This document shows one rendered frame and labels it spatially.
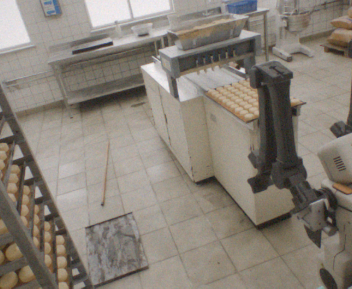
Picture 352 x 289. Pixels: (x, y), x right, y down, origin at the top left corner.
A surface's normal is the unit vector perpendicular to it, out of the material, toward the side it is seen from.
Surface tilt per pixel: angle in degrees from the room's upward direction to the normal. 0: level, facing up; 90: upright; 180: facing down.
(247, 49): 90
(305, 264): 0
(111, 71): 90
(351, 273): 82
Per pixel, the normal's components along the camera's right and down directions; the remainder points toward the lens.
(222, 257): -0.18, -0.86
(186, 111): 0.32, 0.40
